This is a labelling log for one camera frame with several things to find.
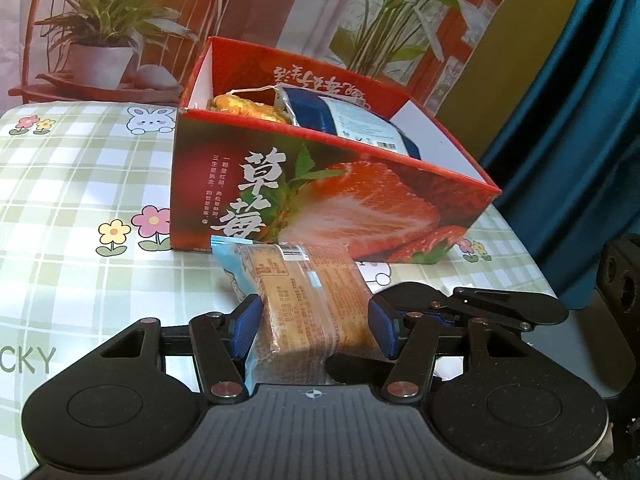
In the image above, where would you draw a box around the blue curtain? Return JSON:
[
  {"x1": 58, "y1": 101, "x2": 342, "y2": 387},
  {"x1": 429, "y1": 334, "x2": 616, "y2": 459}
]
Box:
[{"x1": 475, "y1": 0, "x2": 640, "y2": 311}]

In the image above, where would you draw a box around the red strawberry print box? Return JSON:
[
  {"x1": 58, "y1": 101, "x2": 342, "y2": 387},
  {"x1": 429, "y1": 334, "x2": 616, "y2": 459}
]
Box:
[{"x1": 169, "y1": 36, "x2": 502, "y2": 265}]

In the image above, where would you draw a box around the blue packet with white label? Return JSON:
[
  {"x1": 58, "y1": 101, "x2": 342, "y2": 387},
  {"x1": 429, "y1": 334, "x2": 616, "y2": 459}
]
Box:
[{"x1": 275, "y1": 85, "x2": 424, "y2": 161}]

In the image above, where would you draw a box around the orange patterned pouch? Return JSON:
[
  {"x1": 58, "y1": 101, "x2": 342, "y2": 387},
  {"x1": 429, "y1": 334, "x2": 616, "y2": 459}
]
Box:
[{"x1": 209, "y1": 87, "x2": 294, "y2": 125}]

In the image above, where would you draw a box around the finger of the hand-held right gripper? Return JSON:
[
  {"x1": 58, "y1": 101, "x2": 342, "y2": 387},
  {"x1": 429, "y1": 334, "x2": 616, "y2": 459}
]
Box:
[{"x1": 387, "y1": 282, "x2": 569, "y2": 332}]

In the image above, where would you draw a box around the clear bread packet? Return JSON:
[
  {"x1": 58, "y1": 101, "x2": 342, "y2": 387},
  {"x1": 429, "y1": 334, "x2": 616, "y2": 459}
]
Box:
[{"x1": 210, "y1": 235, "x2": 385, "y2": 397}]

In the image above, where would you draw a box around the green checked tablecloth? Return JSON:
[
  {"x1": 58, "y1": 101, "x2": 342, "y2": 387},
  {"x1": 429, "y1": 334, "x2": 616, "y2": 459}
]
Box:
[{"x1": 0, "y1": 102, "x2": 558, "y2": 461}]

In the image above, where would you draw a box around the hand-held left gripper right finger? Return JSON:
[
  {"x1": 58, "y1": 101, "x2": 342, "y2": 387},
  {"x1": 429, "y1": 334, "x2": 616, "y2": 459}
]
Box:
[{"x1": 366, "y1": 296, "x2": 501, "y2": 404}]

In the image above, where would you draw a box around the printed room backdrop poster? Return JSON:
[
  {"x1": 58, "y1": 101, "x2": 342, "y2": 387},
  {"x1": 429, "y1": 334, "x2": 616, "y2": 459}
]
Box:
[{"x1": 0, "y1": 0, "x2": 507, "y2": 111}]

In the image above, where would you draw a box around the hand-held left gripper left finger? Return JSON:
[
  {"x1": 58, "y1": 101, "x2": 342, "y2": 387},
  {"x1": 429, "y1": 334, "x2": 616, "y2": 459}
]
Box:
[{"x1": 100, "y1": 294, "x2": 265, "y2": 406}]

